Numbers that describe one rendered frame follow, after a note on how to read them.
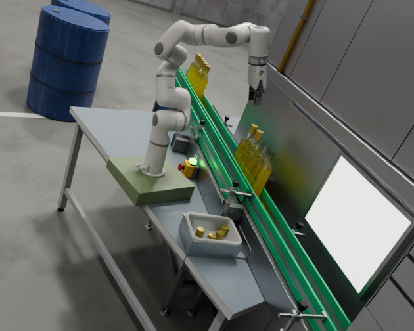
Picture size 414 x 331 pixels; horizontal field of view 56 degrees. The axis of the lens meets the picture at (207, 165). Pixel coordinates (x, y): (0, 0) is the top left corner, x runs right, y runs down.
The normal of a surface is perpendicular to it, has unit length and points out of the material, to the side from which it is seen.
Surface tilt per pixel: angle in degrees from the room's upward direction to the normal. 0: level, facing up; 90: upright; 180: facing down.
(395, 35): 90
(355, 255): 90
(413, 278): 90
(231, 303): 0
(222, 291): 0
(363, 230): 90
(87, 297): 0
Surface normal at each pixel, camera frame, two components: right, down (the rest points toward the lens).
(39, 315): 0.34, -0.83
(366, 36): -0.90, -0.18
